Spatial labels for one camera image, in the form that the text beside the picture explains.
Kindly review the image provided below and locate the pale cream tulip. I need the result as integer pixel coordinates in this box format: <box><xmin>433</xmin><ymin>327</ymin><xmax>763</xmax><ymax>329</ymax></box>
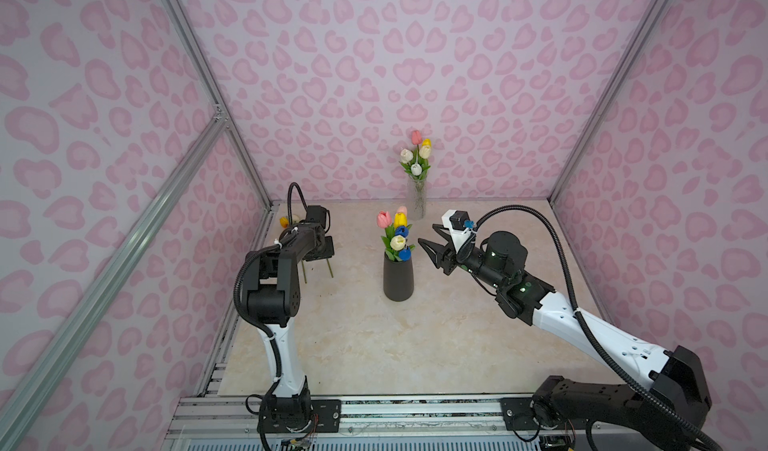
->
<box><xmin>390</xmin><ymin>235</ymin><xmax>407</xmax><ymax>253</ymax></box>

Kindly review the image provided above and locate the black tapered vase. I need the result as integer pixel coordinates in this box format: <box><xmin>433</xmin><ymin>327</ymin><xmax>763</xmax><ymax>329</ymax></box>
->
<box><xmin>383</xmin><ymin>256</ymin><xmax>415</xmax><ymax>302</ymax></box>

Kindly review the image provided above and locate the clear glass vase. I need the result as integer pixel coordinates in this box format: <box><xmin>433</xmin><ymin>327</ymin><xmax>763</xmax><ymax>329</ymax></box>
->
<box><xmin>406</xmin><ymin>178</ymin><xmax>427</xmax><ymax>221</ymax></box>

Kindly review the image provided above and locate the cream white tulip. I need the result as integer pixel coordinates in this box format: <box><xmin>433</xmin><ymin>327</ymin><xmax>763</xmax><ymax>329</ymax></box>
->
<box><xmin>419</xmin><ymin>145</ymin><xmax>432</xmax><ymax>160</ymax></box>

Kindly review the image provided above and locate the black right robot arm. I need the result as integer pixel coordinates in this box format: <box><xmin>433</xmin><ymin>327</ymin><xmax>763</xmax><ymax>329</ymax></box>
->
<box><xmin>418</xmin><ymin>205</ymin><xmax>720</xmax><ymax>450</ymax></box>

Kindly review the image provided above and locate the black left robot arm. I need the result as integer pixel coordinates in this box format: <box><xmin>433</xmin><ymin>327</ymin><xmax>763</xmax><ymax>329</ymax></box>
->
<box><xmin>232</xmin><ymin>182</ymin><xmax>335</xmax><ymax>450</ymax></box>

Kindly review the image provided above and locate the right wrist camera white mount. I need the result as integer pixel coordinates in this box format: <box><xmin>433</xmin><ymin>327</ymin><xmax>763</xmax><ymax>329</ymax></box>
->
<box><xmin>442</xmin><ymin>210</ymin><xmax>476</xmax><ymax>253</ymax></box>

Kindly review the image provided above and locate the diagonal aluminium frame bar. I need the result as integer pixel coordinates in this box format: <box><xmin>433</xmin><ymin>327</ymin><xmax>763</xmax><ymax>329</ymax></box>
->
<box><xmin>1</xmin><ymin>118</ymin><xmax>227</xmax><ymax>450</ymax></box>

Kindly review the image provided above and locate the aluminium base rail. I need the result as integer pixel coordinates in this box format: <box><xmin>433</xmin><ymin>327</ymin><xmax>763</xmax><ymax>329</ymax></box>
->
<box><xmin>161</xmin><ymin>394</ymin><xmax>653</xmax><ymax>450</ymax></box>

